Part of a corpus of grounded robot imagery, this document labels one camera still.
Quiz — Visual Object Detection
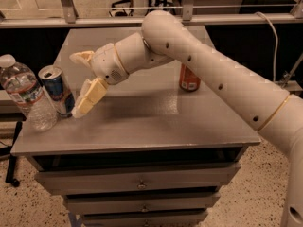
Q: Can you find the orange soda can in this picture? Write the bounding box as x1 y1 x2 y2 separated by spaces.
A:
179 64 201 92

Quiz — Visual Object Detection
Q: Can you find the blue silver redbull can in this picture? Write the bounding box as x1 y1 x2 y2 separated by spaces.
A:
38 65 75 117

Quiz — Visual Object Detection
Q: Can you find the clear plastic water bottle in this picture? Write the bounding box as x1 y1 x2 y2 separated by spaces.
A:
0 54 57 131

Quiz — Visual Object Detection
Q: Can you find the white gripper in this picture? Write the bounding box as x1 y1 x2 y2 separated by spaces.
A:
69 43 129 118

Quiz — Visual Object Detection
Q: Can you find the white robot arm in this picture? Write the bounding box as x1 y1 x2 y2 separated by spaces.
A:
70 10 303 227

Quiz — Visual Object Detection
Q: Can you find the grey drawer cabinet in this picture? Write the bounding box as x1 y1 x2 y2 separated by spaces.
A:
10 26 262 227

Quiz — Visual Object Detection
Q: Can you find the white cable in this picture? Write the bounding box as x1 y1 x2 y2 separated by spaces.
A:
255 11 281 83

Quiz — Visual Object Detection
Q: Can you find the metal railing frame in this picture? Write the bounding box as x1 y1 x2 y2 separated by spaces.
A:
0 0 302 28

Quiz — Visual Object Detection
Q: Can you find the black stand leg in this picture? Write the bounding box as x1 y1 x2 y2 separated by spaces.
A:
5 120 24 187

